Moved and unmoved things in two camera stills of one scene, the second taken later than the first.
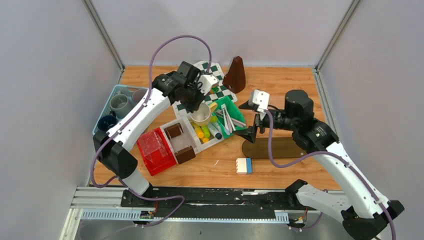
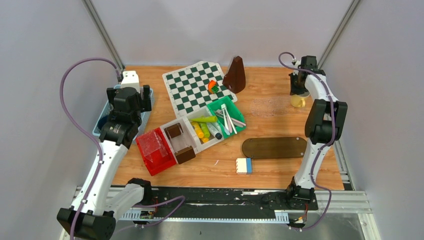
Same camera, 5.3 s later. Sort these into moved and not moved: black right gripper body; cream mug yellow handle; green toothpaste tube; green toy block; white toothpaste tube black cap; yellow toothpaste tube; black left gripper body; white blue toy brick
Moved: black right gripper body; black left gripper body; cream mug yellow handle
Not moved: white blue toy brick; yellow toothpaste tube; green toothpaste tube; green toy block; white toothpaste tube black cap
